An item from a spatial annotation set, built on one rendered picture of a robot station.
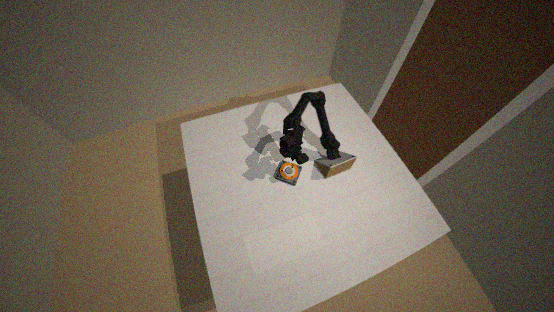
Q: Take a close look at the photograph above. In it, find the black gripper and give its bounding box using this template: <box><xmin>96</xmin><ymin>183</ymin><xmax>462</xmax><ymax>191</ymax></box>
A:
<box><xmin>291</xmin><ymin>141</ymin><xmax>309</xmax><ymax>165</ymax></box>

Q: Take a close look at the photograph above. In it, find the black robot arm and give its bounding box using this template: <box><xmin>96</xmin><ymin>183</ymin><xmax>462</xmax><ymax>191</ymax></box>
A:
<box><xmin>279</xmin><ymin>90</ymin><xmax>341</xmax><ymax>160</ymax></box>

